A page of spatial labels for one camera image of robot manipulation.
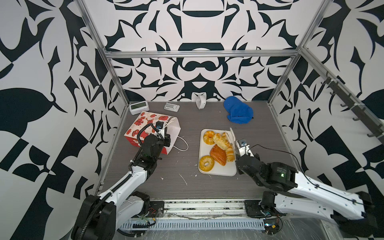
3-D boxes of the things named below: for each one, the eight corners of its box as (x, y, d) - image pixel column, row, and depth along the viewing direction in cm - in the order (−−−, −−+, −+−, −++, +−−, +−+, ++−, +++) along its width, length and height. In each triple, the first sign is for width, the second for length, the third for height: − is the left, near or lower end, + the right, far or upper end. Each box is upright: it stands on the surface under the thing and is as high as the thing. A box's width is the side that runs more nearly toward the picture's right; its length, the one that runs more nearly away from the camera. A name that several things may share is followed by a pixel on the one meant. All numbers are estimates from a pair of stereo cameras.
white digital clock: (131, 116, 113) (129, 111, 109) (131, 108, 118) (129, 103, 114) (149, 113, 115) (147, 108, 111) (149, 106, 120) (147, 100, 116)
